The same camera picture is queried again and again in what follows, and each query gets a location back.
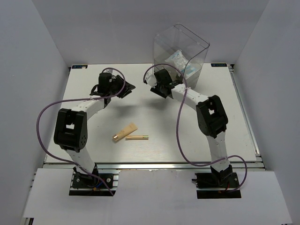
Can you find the gold slim concealer stick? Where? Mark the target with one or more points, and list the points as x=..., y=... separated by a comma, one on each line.
x=137, y=137

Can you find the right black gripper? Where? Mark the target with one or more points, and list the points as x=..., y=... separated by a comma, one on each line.
x=155, y=90

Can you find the aluminium table front rail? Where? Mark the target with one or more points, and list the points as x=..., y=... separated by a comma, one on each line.
x=237, y=166

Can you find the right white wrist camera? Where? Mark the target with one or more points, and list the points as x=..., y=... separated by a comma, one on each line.
x=150, y=80

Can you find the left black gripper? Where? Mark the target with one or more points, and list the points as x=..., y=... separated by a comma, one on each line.
x=128, y=86

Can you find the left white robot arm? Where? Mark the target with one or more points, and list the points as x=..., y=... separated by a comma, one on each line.
x=71, y=131

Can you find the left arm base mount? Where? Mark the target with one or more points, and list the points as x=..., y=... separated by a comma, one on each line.
x=83, y=184

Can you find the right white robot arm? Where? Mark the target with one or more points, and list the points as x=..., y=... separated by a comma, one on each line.
x=211, y=118

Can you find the beige foundation tube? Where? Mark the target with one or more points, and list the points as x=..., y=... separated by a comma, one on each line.
x=124, y=132

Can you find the cotton pad pack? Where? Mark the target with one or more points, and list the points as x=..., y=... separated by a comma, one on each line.
x=178, y=60
x=190, y=71

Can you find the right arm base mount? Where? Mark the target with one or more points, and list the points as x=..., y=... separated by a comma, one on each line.
x=207, y=187

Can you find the clear acrylic organizer box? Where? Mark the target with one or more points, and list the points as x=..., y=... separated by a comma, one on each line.
x=182, y=48

